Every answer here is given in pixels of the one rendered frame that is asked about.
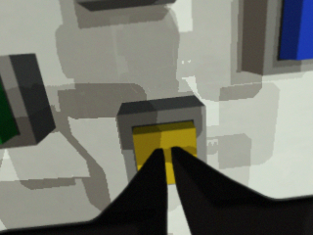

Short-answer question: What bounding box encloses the yellow button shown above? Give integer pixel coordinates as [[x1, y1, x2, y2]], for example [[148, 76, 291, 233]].
[[116, 95, 207, 185]]

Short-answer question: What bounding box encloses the purple button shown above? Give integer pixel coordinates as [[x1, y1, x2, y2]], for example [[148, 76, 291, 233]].
[[75, 0, 176, 12]]

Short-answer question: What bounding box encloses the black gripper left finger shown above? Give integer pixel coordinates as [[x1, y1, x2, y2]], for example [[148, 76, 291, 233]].
[[0, 148, 168, 235]]

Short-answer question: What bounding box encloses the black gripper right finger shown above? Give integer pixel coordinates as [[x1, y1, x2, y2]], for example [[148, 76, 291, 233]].
[[171, 146, 313, 235]]

